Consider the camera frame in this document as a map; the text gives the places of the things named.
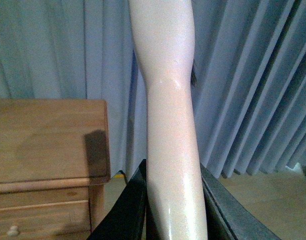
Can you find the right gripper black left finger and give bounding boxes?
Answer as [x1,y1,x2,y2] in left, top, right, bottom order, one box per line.
[88,159,148,240]

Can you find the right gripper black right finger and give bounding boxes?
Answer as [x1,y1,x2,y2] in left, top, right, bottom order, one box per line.
[200,164,279,240]

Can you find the beige hand brush black bristles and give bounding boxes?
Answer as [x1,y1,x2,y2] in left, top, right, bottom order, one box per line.
[128,0,208,240]

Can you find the wooden nightstand cabinet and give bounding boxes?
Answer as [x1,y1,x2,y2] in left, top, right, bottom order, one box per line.
[0,99,111,240]

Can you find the white drawer knob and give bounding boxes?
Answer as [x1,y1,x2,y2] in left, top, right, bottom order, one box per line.
[6,225,20,237]

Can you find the light grey-blue curtain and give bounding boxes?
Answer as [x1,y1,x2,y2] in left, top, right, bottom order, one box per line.
[0,0,306,177]

